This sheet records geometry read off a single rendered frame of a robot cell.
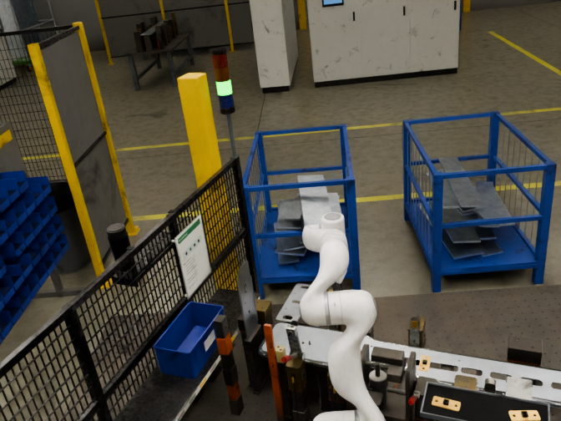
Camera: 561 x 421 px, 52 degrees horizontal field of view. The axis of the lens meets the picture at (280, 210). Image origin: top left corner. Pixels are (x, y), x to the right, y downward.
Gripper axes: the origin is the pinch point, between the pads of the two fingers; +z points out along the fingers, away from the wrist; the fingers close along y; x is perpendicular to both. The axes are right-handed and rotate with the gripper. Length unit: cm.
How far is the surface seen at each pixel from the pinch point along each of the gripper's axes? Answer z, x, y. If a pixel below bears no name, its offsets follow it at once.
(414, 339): 26.4, -27.7, 9.0
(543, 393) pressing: 28, -75, -7
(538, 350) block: 24, -73, 12
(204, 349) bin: 18, 48, -27
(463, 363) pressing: 28, -48, 1
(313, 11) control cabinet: -4, 262, 731
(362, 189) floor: 124, 88, 352
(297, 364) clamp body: 22.4, 11.1, -21.3
